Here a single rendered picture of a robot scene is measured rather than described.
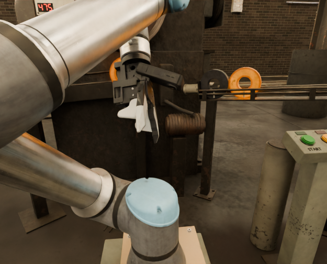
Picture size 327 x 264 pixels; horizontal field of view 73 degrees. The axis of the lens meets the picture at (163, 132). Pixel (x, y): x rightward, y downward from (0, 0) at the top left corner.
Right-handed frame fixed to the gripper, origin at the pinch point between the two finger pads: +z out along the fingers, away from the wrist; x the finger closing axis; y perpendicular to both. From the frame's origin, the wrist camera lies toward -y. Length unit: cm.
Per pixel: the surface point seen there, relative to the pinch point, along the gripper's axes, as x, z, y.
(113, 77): -63, -51, 33
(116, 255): -20.4, 29.9, 18.7
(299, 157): -29, 7, -41
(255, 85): -61, -31, -41
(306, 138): -30, 1, -45
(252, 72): -58, -37, -40
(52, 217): -68, 23, 76
